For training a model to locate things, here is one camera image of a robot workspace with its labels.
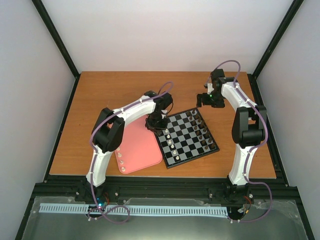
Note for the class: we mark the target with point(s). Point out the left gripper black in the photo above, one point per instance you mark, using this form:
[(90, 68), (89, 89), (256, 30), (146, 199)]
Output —
[(163, 127)]

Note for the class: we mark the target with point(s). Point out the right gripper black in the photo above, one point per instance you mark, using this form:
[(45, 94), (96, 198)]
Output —
[(220, 104)]

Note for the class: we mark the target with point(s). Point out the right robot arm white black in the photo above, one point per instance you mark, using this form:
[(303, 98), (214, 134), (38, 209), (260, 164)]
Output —
[(249, 129)]

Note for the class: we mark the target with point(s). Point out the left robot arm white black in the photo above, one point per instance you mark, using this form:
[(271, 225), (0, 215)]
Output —
[(108, 131)]

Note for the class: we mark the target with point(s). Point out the pink plastic tray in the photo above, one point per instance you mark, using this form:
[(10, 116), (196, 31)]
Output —
[(139, 147)]

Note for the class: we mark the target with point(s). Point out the black white chessboard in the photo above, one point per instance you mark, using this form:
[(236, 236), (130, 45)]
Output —
[(186, 143)]

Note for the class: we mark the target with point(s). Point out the dark bishop near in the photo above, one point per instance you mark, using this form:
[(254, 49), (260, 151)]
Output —
[(207, 136)]

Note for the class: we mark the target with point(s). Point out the dark rook near corner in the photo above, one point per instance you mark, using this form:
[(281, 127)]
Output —
[(212, 146)]

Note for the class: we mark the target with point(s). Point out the light blue slotted cable duct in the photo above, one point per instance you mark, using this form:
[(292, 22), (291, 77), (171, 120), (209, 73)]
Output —
[(137, 210)]

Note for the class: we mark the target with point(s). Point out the black aluminium base frame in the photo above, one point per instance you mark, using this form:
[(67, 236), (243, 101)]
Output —
[(124, 187)]

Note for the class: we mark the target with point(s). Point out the right black frame post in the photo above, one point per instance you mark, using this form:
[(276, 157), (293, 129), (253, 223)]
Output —
[(283, 26)]

